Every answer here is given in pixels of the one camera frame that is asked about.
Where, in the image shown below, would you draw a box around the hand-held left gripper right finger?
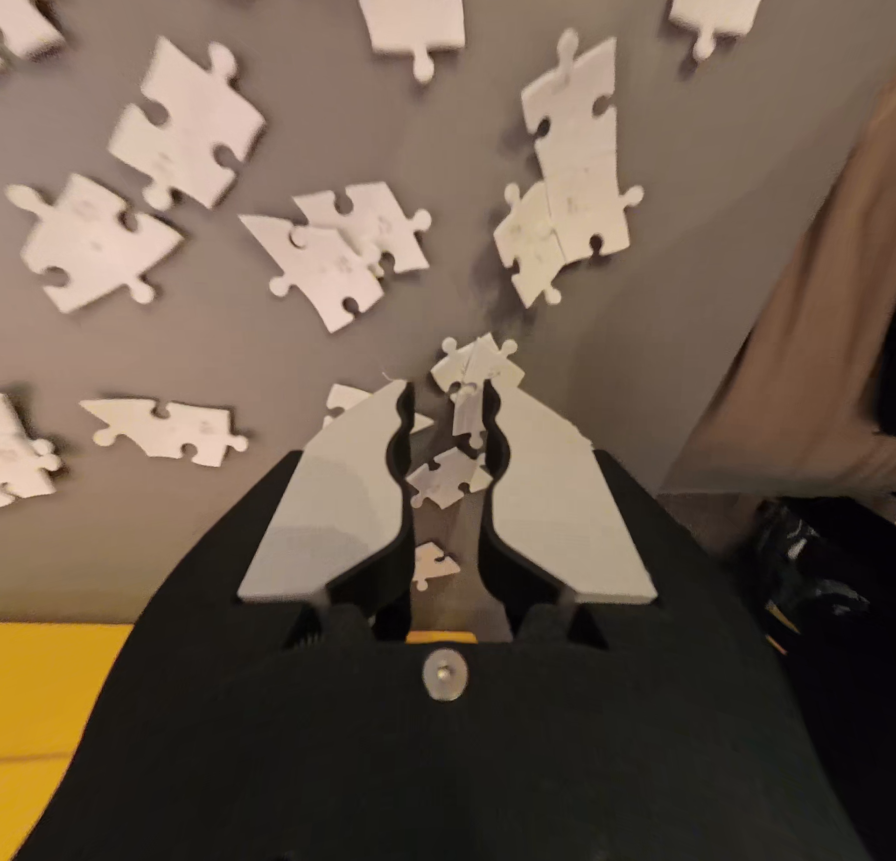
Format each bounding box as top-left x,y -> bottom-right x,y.
479,378 -> 660,642

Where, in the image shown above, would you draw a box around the person's beige trousers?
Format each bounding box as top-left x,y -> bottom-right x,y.
661,84 -> 896,498

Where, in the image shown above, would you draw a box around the small joined puzzle strip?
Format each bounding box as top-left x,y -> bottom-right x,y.
429,334 -> 526,451

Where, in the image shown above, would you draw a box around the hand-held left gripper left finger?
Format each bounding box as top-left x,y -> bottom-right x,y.
237,378 -> 417,642

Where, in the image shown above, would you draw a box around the yellow box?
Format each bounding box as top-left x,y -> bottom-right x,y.
0,622 -> 478,861

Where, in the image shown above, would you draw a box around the white puzzle pieces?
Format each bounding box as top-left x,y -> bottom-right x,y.
0,0 -> 778,592

